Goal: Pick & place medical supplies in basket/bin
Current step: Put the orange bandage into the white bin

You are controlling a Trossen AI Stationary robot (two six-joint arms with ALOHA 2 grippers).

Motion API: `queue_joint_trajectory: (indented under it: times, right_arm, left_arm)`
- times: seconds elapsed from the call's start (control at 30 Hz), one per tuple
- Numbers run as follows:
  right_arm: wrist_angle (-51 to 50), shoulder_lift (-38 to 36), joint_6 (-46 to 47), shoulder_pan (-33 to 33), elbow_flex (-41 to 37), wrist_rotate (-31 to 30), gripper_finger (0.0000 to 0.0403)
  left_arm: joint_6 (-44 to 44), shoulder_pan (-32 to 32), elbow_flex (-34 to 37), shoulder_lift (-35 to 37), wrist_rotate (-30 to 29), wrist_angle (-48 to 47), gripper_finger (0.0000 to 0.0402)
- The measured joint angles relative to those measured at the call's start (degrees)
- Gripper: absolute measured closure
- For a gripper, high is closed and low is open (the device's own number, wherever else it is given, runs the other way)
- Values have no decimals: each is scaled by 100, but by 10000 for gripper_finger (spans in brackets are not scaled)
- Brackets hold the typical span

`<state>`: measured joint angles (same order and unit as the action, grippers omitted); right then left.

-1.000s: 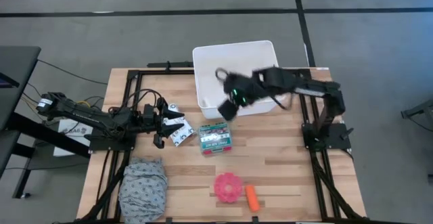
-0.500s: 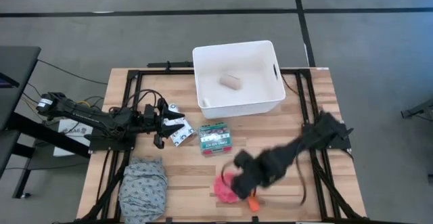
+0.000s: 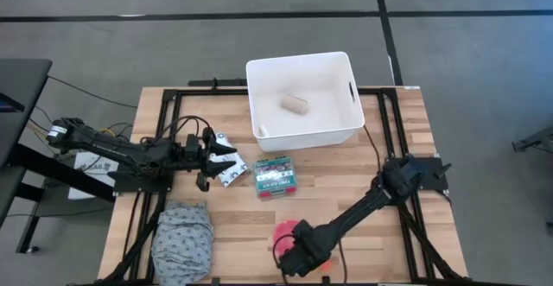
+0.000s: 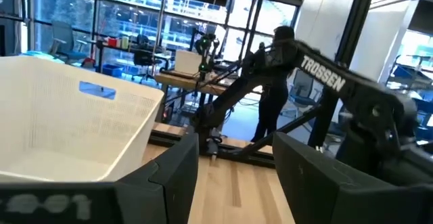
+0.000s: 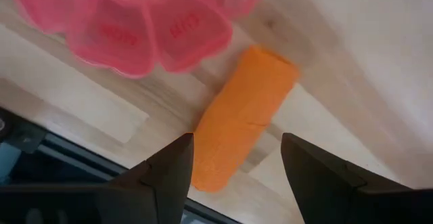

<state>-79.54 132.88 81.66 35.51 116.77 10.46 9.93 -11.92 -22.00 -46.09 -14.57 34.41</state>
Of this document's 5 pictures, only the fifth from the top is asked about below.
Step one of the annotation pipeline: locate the orange bandage roll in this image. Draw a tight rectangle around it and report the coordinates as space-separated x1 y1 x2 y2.
190 44 301 194

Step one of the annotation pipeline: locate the pink plastic pill organizer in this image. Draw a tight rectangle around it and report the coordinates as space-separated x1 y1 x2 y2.
4 0 264 80

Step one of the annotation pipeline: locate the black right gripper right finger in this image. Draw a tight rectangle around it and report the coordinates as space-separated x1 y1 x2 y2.
280 132 433 224

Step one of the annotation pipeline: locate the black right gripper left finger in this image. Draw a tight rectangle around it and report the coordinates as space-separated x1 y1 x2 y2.
0 132 196 224

